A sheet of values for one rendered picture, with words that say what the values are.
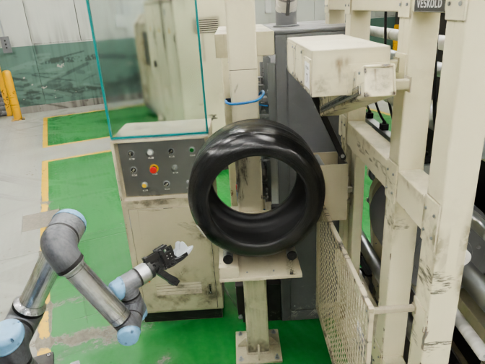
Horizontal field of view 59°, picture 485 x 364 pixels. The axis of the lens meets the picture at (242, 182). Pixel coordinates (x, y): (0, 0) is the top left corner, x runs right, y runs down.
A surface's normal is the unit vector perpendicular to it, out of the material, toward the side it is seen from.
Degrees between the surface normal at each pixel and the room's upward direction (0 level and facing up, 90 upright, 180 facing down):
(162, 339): 0
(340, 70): 90
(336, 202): 90
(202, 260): 90
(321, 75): 90
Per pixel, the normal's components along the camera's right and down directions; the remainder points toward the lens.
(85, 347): -0.06, -0.93
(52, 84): 0.40, 0.33
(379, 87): 0.01, 0.07
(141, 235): 0.03, 0.37
